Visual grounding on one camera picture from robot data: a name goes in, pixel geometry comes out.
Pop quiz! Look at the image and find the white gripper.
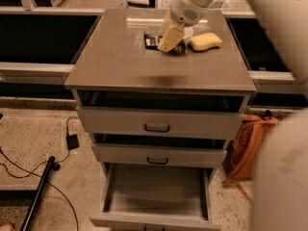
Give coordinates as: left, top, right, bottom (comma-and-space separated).
158, 0, 209, 52

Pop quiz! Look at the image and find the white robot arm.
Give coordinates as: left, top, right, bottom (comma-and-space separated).
167, 0, 308, 231

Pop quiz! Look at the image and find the grey drawer cabinet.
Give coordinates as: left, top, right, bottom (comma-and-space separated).
64, 8, 259, 231

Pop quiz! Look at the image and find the grey top drawer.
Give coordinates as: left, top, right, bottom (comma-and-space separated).
77, 106, 244, 140

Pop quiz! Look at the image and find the grey middle drawer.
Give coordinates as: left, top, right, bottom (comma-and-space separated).
92, 134, 226, 168

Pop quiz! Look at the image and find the grey open bottom drawer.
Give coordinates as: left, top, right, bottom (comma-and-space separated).
90, 164, 221, 231

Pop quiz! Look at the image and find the white ceramic bowl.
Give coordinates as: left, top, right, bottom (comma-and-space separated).
183, 27, 193, 45

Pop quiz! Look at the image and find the yellow sponge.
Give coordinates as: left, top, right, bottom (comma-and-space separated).
190, 33, 222, 51

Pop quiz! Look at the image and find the orange backpack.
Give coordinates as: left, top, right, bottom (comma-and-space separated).
222, 110, 279, 201

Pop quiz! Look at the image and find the black power adapter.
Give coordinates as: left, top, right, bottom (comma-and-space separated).
66, 134, 79, 150

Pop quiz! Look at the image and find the black pole on floor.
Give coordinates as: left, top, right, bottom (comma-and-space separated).
20, 156, 55, 231

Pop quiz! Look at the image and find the black floor cable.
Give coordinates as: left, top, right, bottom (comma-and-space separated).
0, 115, 80, 231

